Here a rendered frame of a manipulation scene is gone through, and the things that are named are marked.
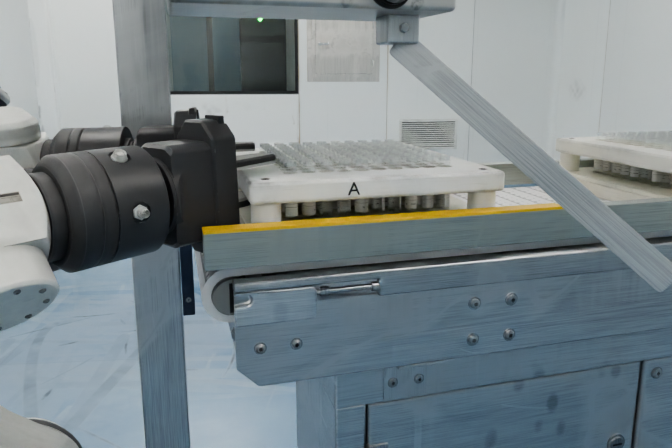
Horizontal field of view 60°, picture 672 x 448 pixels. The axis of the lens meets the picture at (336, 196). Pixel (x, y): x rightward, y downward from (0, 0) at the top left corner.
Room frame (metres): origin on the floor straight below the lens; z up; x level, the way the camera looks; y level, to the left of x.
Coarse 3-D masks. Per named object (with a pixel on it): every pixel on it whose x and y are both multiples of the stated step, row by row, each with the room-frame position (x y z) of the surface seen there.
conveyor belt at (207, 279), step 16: (496, 192) 0.80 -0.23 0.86; (512, 192) 0.80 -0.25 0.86; (528, 192) 0.80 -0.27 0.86; (544, 192) 0.80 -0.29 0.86; (560, 240) 0.56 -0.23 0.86; (576, 240) 0.57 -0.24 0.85; (592, 240) 0.58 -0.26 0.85; (384, 256) 0.51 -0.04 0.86; (400, 256) 0.52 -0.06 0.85; (416, 256) 0.52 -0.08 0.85; (432, 256) 0.53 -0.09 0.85; (448, 256) 0.53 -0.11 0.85; (208, 272) 0.48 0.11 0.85; (224, 272) 0.47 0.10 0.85; (240, 272) 0.48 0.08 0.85; (256, 272) 0.48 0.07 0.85; (272, 272) 0.48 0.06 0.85; (208, 288) 0.47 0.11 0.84; (208, 304) 0.47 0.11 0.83; (224, 320) 0.47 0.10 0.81
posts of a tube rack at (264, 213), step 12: (480, 192) 0.55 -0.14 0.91; (492, 192) 0.55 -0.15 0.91; (264, 204) 0.49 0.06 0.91; (276, 204) 0.49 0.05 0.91; (468, 204) 0.56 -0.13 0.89; (480, 204) 0.55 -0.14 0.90; (492, 204) 0.55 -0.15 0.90; (252, 216) 0.49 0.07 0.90; (264, 216) 0.49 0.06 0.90; (276, 216) 0.49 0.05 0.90
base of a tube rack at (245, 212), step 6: (450, 198) 0.64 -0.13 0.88; (456, 198) 0.64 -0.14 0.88; (450, 204) 0.61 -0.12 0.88; (456, 204) 0.61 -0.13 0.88; (462, 204) 0.61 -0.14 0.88; (240, 210) 0.58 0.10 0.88; (246, 210) 0.58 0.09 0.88; (402, 210) 0.58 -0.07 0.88; (420, 210) 0.58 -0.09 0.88; (240, 216) 0.56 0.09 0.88; (246, 216) 0.55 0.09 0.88; (318, 216) 0.55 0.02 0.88; (336, 216) 0.55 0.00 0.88; (240, 222) 0.56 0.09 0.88; (246, 222) 0.53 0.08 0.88
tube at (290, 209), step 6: (288, 162) 0.54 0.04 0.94; (294, 162) 0.54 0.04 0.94; (288, 168) 0.53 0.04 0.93; (294, 168) 0.53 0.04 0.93; (288, 204) 0.53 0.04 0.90; (294, 204) 0.53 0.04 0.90; (288, 210) 0.53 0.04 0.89; (294, 210) 0.53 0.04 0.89; (288, 216) 0.53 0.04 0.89; (294, 216) 0.53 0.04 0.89
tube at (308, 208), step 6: (306, 162) 0.54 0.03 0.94; (312, 162) 0.54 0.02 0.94; (306, 168) 0.54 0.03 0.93; (312, 168) 0.54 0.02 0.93; (306, 204) 0.54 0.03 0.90; (312, 204) 0.54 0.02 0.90; (306, 210) 0.54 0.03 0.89; (312, 210) 0.54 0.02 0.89; (306, 216) 0.54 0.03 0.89; (312, 216) 0.54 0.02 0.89
